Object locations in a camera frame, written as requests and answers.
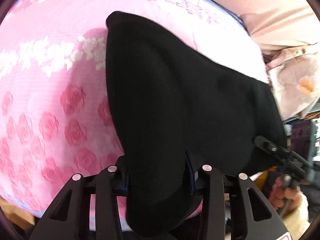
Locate black pants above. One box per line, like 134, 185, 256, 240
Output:
106, 11, 286, 237

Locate beige blanket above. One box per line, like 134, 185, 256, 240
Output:
213, 0, 319, 54

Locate person right hand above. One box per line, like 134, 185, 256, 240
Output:
268, 177, 302, 213

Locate cream sleeve forearm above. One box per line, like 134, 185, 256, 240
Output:
282, 194, 310, 240

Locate pink floral bed sheet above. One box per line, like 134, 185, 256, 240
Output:
1, 0, 267, 217

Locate floral beige cloth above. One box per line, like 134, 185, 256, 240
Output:
266, 43, 319, 120

